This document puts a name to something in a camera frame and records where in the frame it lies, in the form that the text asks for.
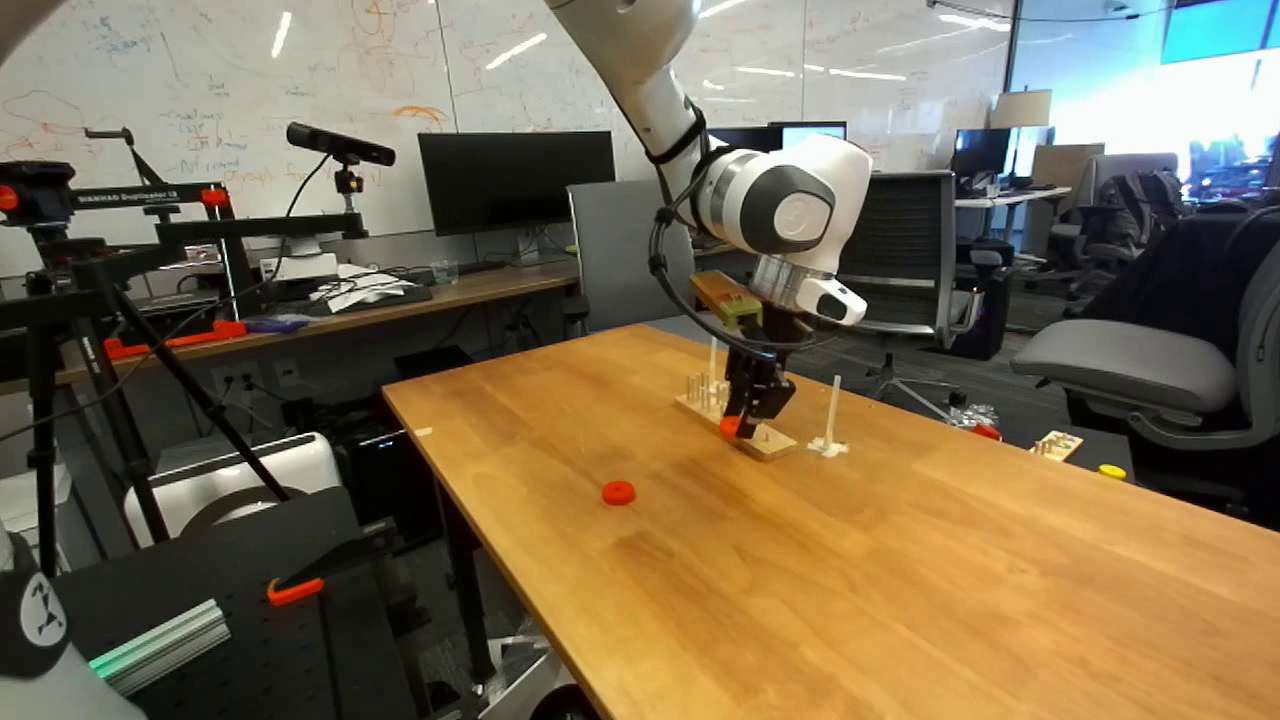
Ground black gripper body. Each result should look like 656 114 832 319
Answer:
725 335 801 406

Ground wooden platform with pegs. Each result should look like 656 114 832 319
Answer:
674 382 801 464

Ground clear plastic peg stand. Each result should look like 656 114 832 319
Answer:
697 333 736 415
806 371 854 464

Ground grey panel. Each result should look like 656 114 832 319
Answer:
566 177 697 335

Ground clear plastic piece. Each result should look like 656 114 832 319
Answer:
938 395 996 431

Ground black mesh office chair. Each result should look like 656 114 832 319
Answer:
842 167 970 405

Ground small lit monitor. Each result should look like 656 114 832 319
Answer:
776 114 854 152

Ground tan wooden strip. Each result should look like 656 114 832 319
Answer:
1029 427 1090 468

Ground wide black monitor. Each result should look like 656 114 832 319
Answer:
416 128 621 238

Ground grey office chair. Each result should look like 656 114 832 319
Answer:
1013 236 1280 495

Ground white lamp shade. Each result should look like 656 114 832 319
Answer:
987 83 1056 134

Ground dark background office chair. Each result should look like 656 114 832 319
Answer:
1044 167 1178 275

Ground white papers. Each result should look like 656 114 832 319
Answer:
307 265 421 317

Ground white ABB box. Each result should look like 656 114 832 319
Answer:
122 427 347 551

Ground orange clamp hook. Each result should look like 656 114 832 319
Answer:
259 570 331 613

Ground black equipment case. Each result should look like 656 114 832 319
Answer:
51 484 424 720

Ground orange bar clamp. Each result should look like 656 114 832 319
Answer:
102 317 256 363

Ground aluminium tube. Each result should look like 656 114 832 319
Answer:
84 595 238 701

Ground black cap white logo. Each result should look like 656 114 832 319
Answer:
0 532 76 684

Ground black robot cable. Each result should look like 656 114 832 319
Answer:
645 99 791 369

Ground wooden wall desk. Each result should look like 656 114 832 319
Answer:
96 255 586 371

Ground black depth camera bar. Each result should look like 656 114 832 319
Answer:
284 119 400 170

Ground black camera tripod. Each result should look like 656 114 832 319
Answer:
0 125 376 582

